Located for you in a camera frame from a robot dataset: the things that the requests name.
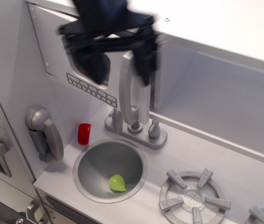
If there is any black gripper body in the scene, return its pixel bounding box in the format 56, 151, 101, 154
58, 0, 159, 55

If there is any grey round sink bowl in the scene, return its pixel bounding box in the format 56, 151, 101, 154
73, 139, 148, 203

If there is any white microwave door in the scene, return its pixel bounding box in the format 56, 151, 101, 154
29, 0, 158, 125

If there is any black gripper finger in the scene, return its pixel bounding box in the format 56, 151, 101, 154
71, 51, 111, 84
132, 44, 161, 86

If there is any green toy pear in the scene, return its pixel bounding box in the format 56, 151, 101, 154
108, 174, 126, 192

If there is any white toy kitchen shelf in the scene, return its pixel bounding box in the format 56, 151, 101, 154
26, 0, 264, 168

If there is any red toy cylinder piece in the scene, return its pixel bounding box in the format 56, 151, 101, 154
78, 123, 92, 145

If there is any grey toy faucet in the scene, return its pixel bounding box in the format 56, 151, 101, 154
105, 109, 168, 150

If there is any grey toy telephone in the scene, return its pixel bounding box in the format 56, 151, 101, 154
25, 105, 64, 164

